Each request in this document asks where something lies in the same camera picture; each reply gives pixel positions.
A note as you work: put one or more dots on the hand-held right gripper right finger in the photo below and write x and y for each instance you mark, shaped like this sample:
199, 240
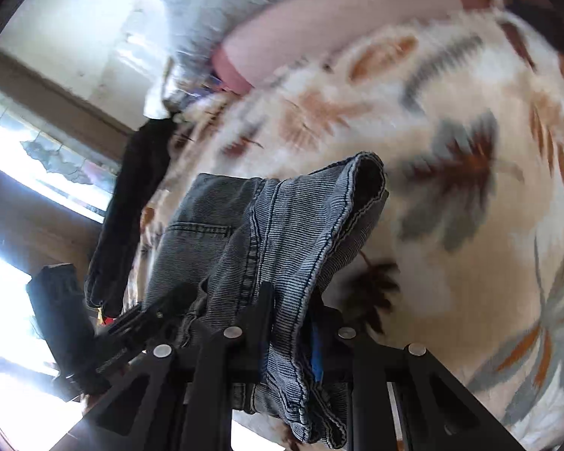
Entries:
316, 354

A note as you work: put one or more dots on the blue denim pants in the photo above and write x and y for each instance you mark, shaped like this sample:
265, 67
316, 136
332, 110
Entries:
282, 225

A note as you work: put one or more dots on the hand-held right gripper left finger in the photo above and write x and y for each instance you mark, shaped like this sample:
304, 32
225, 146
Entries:
262, 319

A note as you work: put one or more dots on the leaf print fleece blanket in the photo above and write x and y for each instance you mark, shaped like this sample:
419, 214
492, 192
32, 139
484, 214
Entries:
451, 174

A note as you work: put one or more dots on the patterned glass window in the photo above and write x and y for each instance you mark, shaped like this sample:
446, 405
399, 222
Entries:
47, 159

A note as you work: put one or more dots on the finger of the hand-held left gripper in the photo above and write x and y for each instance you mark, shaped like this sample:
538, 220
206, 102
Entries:
171, 303

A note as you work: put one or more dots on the grey quilted pillow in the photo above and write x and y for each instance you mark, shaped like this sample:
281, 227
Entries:
207, 14

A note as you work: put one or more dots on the black jacket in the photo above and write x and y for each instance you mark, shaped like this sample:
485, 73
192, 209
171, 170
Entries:
134, 197

